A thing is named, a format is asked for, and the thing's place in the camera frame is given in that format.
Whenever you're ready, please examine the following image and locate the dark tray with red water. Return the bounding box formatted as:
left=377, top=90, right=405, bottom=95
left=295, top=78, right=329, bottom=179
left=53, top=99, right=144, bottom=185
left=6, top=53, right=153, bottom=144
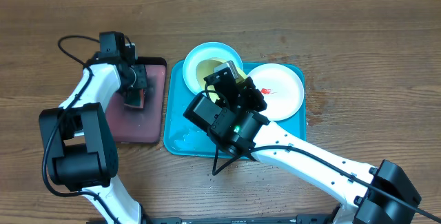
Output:
left=105, top=57, right=167, bottom=144

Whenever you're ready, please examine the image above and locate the white pink plate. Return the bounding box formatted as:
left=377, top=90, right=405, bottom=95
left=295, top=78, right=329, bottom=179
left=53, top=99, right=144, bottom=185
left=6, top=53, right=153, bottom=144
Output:
left=247, top=63, right=305, bottom=121

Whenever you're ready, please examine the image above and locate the teal plastic tray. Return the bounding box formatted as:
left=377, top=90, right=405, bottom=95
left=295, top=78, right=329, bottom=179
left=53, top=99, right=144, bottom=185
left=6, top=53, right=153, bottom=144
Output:
left=163, top=60, right=307, bottom=158

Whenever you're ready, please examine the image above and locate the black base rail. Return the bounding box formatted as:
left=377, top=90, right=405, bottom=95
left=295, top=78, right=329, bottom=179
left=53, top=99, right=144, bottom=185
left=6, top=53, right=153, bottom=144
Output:
left=143, top=214, right=331, bottom=224

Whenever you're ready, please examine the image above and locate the red sponge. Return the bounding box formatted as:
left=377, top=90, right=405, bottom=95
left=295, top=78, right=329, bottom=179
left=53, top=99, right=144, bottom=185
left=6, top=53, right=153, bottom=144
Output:
left=124, top=89, right=145, bottom=109

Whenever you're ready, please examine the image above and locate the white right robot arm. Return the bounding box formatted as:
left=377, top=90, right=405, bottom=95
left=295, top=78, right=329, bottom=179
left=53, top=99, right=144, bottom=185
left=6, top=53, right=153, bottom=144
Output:
left=185, top=64, right=421, bottom=223

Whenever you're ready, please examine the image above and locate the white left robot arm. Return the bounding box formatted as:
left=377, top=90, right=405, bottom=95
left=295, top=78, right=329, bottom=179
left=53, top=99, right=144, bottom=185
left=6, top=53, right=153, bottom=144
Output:
left=39, top=63, right=151, bottom=223

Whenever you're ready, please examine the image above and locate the yellow plate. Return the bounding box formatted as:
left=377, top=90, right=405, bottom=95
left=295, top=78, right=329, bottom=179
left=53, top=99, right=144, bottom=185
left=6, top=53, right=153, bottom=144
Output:
left=196, top=58, right=247, bottom=100

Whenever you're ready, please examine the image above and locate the light blue plate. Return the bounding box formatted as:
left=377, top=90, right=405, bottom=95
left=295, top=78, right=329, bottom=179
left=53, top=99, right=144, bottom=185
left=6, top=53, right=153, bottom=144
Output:
left=183, top=42, right=243, bottom=94

